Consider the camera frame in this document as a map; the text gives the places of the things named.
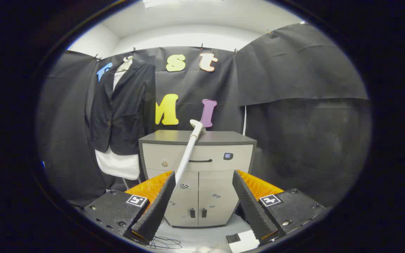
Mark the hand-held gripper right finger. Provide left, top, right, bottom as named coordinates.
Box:
left=232, top=170, right=326, bottom=244

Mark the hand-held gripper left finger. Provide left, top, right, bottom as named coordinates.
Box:
left=83, top=171, right=176, bottom=245

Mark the white garment steamer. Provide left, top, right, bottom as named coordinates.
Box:
left=175, top=119, right=207, bottom=187

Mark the black suit jacket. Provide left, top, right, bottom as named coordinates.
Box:
left=89, top=61, right=156, bottom=156

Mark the white and black box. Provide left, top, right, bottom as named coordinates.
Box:
left=226, top=230, right=260, bottom=253

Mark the grey cabinet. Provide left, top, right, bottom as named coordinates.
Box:
left=139, top=130, right=257, bottom=228

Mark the black backdrop cloth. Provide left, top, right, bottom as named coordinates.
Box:
left=37, top=23, right=372, bottom=208

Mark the ceiling light panel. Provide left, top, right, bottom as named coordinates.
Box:
left=143, top=0, right=182, bottom=8

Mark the thin black floor cable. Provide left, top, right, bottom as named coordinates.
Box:
left=146, top=236, right=183, bottom=250

